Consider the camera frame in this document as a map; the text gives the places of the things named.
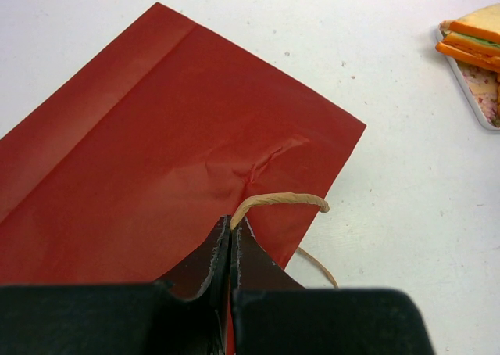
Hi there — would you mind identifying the fake triangle sandwich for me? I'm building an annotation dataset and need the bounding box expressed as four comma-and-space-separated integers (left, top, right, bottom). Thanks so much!
435, 3, 500, 73

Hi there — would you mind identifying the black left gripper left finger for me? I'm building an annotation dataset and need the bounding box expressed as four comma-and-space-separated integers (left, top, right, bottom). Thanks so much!
1, 216, 230, 354

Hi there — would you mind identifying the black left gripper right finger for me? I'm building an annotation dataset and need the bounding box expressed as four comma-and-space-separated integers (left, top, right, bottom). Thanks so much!
230, 219, 434, 354

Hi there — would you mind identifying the floral rectangular tray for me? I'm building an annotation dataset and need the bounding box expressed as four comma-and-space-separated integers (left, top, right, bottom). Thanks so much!
437, 28, 499, 130

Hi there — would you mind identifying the red paper bag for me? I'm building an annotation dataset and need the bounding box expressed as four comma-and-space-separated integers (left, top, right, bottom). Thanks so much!
0, 2, 368, 289

